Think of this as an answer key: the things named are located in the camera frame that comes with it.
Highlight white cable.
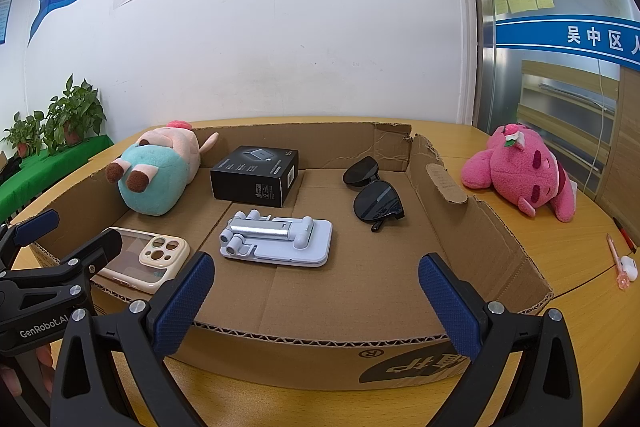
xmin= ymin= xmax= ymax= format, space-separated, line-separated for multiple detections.
xmin=582 ymin=57 xmax=618 ymax=198

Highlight metal door frame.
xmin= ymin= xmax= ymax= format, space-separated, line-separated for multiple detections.
xmin=457 ymin=0 xmax=497 ymax=132

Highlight pink plush toy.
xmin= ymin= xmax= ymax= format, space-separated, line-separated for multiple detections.
xmin=460 ymin=123 xmax=580 ymax=224

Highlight white earbud case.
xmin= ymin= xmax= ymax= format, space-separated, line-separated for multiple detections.
xmin=617 ymin=256 xmax=640 ymax=282

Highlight person's left hand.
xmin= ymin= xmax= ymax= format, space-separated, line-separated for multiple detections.
xmin=0 ymin=343 xmax=56 ymax=402

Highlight cardboard box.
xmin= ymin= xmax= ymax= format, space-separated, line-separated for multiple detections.
xmin=30 ymin=121 xmax=555 ymax=392

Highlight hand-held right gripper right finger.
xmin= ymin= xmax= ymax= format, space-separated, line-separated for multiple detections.
xmin=418 ymin=252 xmax=585 ymax=427

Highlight wooden cabinet behind glass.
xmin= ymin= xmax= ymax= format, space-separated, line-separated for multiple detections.
xmin=515 ymin=59 xmax=640 ymax=202

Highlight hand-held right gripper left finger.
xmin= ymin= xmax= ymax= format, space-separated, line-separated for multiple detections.
xmin=50 ymin=251 xmax=216 ymax=427

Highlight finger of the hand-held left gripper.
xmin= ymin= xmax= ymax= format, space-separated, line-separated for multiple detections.
xmin=55 ymin=229 xmax=124 ymax=280
xmin=0 ymin=208 xmax=61 ymax=277

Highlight black sunglasses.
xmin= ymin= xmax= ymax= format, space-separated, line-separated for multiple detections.
xmin=342 ymin=155 xmax=406 ymax=234

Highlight blue window banner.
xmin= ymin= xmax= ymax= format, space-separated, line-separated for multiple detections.
xmin=495 ymin=14 xmax=640 ymax=70

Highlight framed wall poster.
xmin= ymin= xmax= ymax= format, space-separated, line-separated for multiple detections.
xmin=0 ymin=0 xmax=16 ymax=45

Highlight black product box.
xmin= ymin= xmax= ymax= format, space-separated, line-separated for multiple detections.
xmin=210 ymin=146 xmax=300 ymax=208

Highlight pink pen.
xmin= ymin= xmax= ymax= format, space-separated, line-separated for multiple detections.
xmin=606 ymin=233 xmax=630 ymax=292

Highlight white folding phone stand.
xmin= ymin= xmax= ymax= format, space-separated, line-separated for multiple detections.
xmin=218 ymin=209 xmax=334 ymax=267

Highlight pig plush toy teal overalls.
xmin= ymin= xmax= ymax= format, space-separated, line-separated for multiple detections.
xmin=106 ymin=121 xmax=221 ymax=217

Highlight potted green plant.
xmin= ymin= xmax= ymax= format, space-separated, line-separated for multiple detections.
xmin=1 ymin=111 xmax=46 ymax=158
xmin=42 ymin=74 xmax=107 ymax=152

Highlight red pen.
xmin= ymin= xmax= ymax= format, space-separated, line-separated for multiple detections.
xmin=612 ymin=216 xmax=638 ymax=254

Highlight green table cloth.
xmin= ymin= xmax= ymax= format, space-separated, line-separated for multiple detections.
xmin=0 ymin=134 xmax=117 ymax=220

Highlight cream clear phone case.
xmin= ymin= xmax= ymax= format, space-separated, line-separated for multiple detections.
xmin=95 ymin=227 xmax=191 ymax=295

